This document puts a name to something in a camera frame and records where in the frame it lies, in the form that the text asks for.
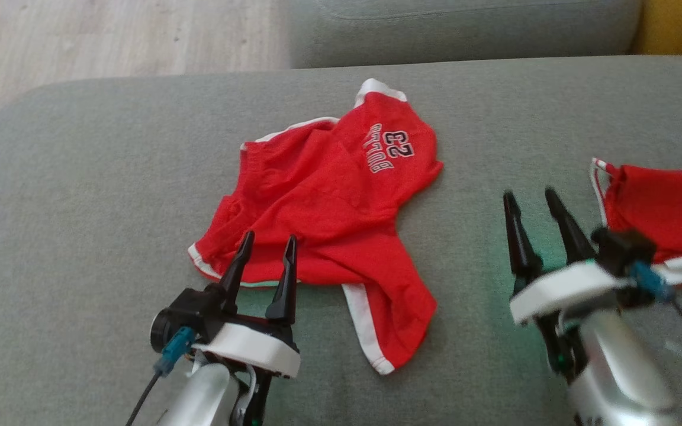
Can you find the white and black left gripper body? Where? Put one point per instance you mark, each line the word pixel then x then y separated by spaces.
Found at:
pixel 252 349

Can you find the wide yellow sofa back cushion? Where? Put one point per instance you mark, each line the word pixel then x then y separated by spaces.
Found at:
pixel 678 26

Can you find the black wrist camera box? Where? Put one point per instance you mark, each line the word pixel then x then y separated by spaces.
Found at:
pixel 196 310
pixel 622 251

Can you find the large grey sofa seat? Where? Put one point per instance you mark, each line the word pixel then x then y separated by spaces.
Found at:
pixel 80 207

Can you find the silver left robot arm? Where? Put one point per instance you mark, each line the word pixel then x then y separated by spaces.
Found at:
pixel 205 396

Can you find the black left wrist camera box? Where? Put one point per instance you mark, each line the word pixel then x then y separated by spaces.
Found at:
pixel 196 310

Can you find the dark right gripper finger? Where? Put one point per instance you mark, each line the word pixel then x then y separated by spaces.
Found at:
pixel 521 248
pixel 572 239

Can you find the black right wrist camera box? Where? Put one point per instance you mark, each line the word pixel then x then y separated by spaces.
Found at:
pixel 622 251

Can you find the red jersey with number 23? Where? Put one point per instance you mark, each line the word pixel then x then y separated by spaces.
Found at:
pixel 329 195

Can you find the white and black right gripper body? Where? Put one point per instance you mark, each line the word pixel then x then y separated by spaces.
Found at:
pixel 560 290

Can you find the grey sofa backrest cushion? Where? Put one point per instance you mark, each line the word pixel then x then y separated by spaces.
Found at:
pixel 465 29

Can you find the red and white shorts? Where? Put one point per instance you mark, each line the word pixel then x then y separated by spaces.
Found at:
pixel 666 207

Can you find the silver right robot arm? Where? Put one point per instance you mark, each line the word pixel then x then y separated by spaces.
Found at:
pixel 619 361

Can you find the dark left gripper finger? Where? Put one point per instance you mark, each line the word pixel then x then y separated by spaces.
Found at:
pixel 235 278
pixel 285 296

